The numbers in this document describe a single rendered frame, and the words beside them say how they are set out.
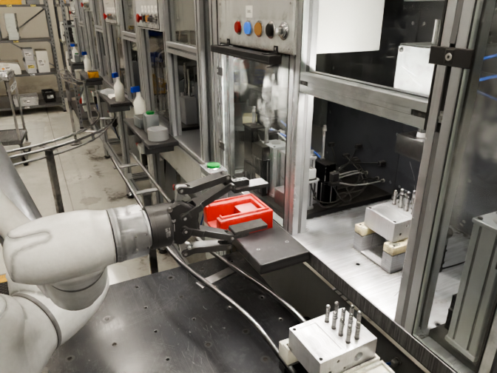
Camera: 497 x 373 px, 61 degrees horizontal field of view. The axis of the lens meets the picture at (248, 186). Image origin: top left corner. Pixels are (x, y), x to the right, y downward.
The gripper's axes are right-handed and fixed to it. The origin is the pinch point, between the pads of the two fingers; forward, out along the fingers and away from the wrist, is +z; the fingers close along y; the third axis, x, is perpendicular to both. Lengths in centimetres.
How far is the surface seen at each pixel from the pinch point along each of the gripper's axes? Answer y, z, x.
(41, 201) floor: -113, -45, 294
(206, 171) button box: -9.8, 7.9, 45.1
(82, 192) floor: -113, -12, 297
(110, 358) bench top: -44, -28, 21
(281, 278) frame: -60, 38, 49
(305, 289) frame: -54, 38, 34
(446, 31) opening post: 31.5, 21.4, -19.2
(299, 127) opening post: 8.1, 22.0, 18.5
